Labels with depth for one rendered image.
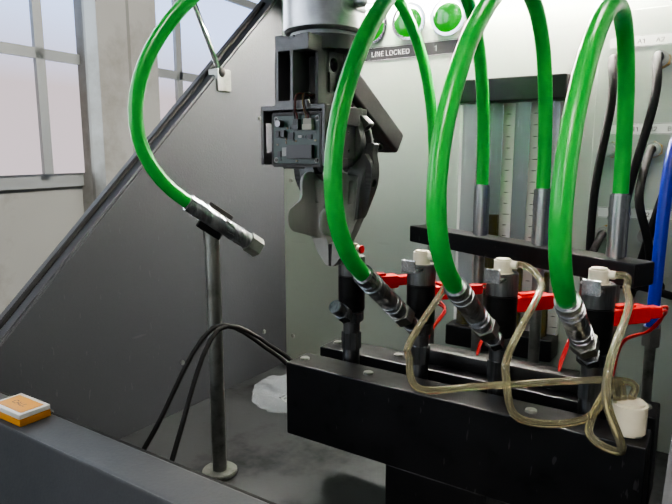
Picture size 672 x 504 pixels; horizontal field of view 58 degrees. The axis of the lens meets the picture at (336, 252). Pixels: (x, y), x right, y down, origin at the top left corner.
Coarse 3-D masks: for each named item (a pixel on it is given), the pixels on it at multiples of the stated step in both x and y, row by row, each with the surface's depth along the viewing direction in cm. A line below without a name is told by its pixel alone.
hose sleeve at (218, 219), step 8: (192, 200) 60; (200, 200) 61; (184, 208) 61; (192, 208) 60; (200, 208) 61; (208, 208) 61; (200, 216) 61; (208, 216) 61; (216, 216) 62; (224, 216) 63; (208, 224) 62; (216, 224) 62; (224, 224) 62; (232, 224) 63; (224, 232) 63; (232, 232) 63; (240, 232) 64; (248, 232) 64; (232, 240) 64; (240, 240) 64; (248, 240) 64
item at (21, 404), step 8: (8, 400) 58; (16, 400) 58; (24, 400) 58; (32, 400) 58; (16, 408) 56; (24, 408) 56; (32, 408) 56; (0, 416) 56; (8, 416) 56; (32, 416) 56; (40, 416) 56; (16, 424) 55; (24, 424) 55
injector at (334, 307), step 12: (348, 276) 62; (348, 288) 62; (360, 288) 62; (336, 300) 61; (348, 300) 62; (360, 300) 62; (336, 312) 61; (348, 312) 62; (360, 312) 63; (348, 324) 63; (348, 336) 63; (360, 336) 64; (348, 348) 63; (348, 360) 64
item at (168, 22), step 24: (192, 0) 58; (168, 24) 57; (408, 24) 72; (144, 48) 56; (144, 72) 56; (432, 96) 75; (432, 120) 76; (144, 144) 57; (144, 168) 58; (168, 192) 59
